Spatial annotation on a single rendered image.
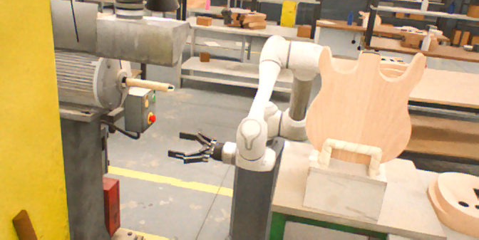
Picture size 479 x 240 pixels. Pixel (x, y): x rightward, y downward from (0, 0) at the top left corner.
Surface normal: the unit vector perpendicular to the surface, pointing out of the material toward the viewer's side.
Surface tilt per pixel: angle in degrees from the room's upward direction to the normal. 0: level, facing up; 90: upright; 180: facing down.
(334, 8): 90
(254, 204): 90
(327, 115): 90
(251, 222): 90
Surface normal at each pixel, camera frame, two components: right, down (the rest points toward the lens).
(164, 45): -0.20, 0.33
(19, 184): 0.98, 0.15
